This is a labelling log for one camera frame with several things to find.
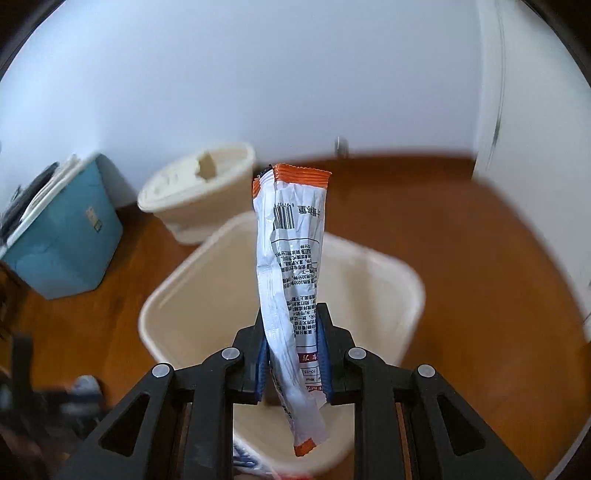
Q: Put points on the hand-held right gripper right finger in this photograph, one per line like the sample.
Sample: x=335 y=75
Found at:
x=325 y=364

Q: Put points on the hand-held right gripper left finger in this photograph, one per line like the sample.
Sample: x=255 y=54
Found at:
x=261 y=364

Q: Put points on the cream plastic trash bin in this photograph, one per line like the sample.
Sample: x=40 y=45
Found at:
x=203 y=295

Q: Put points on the white orange snack wrapper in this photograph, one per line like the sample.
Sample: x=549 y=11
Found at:
x=291 y=258

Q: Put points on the blue printed wrapper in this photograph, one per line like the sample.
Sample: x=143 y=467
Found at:
x=247 y=459

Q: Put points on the blue storage box white lid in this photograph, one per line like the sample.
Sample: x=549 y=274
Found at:
x=60 y=240

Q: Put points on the cream mop bucket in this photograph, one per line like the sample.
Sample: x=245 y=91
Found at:
x=184 y=203

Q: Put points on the dark folded cloth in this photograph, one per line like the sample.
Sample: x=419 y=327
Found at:
x=23 y=198

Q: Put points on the white door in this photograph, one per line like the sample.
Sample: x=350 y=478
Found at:
x=531 y=138

